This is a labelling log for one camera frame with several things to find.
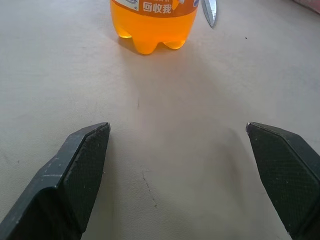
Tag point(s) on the orange soda plastic bottle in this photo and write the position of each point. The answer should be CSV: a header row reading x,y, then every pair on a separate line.
x,y
152,25

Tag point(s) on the pink object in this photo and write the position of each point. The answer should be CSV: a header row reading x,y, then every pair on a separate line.
x,y
311,4

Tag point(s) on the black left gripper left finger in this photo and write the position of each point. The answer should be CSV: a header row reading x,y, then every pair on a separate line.
x,y
62,185

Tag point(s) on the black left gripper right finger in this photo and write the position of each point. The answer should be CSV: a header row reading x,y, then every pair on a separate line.
x,y
287,172

